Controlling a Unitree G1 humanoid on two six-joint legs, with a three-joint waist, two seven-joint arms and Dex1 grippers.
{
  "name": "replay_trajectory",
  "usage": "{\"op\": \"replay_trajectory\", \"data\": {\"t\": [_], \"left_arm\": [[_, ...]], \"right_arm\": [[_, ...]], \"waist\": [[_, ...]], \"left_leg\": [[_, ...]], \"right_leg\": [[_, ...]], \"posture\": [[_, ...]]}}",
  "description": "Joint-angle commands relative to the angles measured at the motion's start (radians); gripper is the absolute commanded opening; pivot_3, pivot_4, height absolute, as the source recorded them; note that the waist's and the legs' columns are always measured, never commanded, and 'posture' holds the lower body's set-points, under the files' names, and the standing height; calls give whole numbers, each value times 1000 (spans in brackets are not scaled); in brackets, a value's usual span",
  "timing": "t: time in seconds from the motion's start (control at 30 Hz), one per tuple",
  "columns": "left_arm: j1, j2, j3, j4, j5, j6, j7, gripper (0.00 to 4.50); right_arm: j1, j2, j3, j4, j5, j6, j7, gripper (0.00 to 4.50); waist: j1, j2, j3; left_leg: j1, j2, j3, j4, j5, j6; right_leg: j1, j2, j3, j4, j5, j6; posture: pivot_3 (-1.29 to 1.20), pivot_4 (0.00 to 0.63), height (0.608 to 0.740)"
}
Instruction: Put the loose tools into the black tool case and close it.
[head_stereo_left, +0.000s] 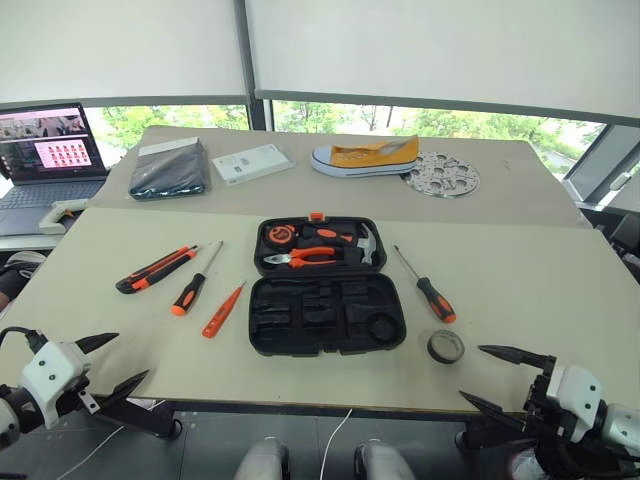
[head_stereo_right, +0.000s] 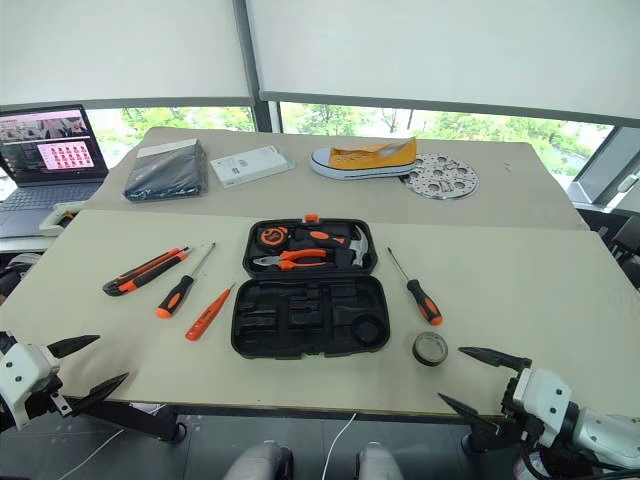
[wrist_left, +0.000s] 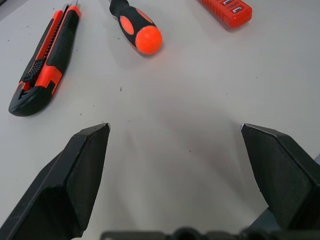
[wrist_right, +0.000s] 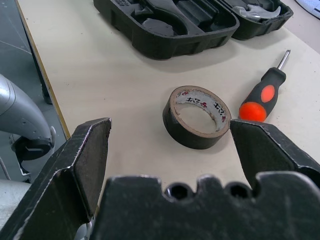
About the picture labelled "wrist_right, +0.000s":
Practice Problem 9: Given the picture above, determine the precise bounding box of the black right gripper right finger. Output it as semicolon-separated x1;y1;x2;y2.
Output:
229;119;320;187

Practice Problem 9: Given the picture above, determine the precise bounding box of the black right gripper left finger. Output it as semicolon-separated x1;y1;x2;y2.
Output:
0;117;112;240

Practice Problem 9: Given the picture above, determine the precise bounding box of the black plastic tool case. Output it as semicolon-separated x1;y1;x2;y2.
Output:
92;0;295;61

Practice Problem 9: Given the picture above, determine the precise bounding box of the black tape roll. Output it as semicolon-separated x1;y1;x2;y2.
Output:
162;85;232;151

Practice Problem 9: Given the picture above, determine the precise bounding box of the silver robot body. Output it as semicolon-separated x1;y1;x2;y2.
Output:
0;73;57;226

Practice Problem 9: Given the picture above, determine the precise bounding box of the orange black handle screwdriver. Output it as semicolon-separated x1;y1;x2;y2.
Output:
238;49;292;123

